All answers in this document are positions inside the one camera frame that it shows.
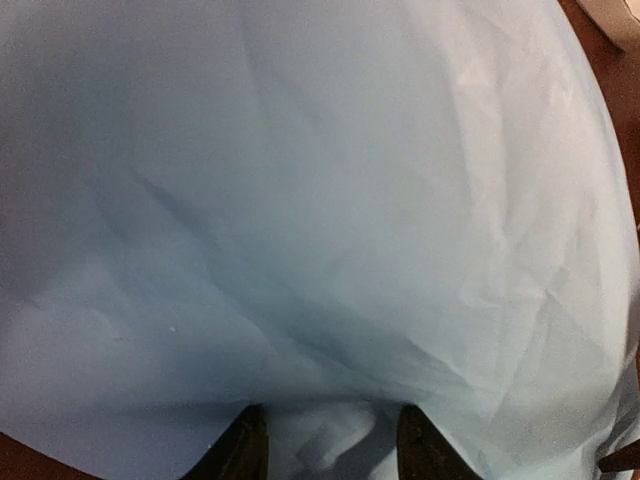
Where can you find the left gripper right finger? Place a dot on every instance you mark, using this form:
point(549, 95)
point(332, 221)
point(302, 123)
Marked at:
point(423, 453)

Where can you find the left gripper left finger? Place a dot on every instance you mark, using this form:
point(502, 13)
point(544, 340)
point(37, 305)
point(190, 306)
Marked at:
point(242, 451)

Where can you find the blue wrapping paper sheet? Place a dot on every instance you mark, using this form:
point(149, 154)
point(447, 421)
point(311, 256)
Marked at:
point(330, 208)

